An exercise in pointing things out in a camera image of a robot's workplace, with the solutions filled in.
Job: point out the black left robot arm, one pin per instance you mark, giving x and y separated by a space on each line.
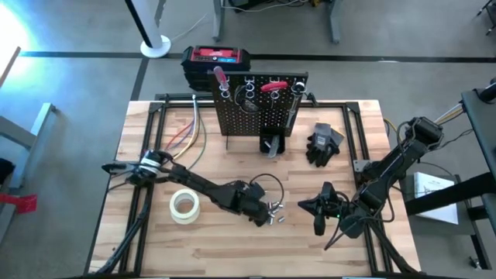
193 182

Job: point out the beige masking tape roll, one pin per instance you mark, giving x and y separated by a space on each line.
173 211

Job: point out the grey desk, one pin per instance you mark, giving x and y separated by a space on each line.
15 131

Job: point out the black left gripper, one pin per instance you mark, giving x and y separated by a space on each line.
248 199

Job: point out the red flat object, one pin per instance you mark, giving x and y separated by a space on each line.
23 203

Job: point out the black office chair base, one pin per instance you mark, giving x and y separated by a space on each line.
491 11

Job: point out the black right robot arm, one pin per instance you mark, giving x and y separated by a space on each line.
391 166

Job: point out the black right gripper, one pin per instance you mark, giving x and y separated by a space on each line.
333 207

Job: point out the black work gloves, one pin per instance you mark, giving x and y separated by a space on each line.
323 145

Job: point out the grey desk leg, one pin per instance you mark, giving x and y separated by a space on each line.
219 19
334 19

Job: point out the black pegboard bin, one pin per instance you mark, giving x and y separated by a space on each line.
261 135

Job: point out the red and black toolbox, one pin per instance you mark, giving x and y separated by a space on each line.
215 54

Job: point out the grey metal bracket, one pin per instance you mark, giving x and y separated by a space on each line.
360 166

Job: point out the white tower fan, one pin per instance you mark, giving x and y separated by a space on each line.
155 46

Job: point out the white paper manual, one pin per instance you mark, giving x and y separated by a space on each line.
426 186

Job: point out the grey small table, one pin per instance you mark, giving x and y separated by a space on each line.
465 228

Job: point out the black perforated pegboard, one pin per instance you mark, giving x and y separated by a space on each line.
252 124

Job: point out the black side table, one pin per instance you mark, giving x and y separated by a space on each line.
480 116

